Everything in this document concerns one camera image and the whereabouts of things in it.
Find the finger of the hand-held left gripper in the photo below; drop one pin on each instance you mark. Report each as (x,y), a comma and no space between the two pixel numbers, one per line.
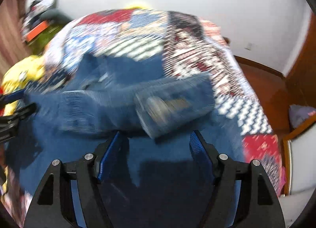
(22,111)
(12,96)

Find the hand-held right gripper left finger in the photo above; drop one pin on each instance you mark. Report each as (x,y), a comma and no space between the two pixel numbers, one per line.
(111,156)

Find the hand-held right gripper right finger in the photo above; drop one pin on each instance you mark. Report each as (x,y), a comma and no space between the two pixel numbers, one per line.
(198,149)

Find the blue denim jacket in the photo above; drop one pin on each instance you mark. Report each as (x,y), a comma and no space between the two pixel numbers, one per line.
(160,149)

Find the yellow cartoon blanket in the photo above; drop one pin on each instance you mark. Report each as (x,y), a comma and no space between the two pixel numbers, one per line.
(24,70)

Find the striped brown curtain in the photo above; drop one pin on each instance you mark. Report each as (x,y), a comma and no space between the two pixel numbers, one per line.
(12,33)

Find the green patterned cloth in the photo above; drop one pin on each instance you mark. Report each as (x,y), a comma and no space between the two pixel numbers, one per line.
(49,38)

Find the orange box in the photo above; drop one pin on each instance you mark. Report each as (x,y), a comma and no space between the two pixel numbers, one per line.
(37,30)

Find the pile of clutter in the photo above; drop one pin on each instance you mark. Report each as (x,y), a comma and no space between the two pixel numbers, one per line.
(37,8)

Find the dark green cushion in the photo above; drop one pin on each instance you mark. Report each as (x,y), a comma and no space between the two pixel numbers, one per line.
(55,16)

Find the white sliding wardrobe door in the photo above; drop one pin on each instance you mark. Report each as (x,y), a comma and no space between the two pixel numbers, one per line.
(300,164)

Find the patchwork quilt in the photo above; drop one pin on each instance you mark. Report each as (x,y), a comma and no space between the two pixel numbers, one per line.
(197,45)

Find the purple cloth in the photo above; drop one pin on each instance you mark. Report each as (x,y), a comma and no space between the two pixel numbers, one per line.
(301,117)

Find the wooden door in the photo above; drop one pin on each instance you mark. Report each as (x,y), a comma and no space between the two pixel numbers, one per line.
(301,58)

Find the yellow plush toy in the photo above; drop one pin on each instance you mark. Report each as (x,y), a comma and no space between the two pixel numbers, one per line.
(135,6)

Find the wooden bed frame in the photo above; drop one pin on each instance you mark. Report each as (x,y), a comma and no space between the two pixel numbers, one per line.
(226,40)

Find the wall outlet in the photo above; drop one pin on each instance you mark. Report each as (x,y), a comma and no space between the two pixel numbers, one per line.
(249,46)

